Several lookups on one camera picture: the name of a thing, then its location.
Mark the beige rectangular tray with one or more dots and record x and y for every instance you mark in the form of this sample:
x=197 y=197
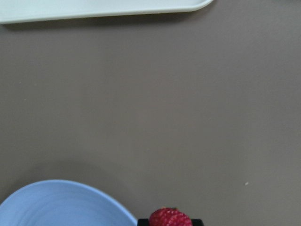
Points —
x=22 y=11

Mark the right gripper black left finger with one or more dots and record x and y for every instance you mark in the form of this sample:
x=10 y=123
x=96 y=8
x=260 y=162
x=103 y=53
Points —
x=143 y=222

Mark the red strawberry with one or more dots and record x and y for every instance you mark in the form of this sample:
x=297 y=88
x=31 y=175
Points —
x=169 y=217

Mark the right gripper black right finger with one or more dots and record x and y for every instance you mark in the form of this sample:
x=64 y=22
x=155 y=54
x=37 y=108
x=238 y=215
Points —
x=197 y=222

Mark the blue plate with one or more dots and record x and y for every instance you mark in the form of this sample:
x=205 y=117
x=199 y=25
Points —
x=63 y=203

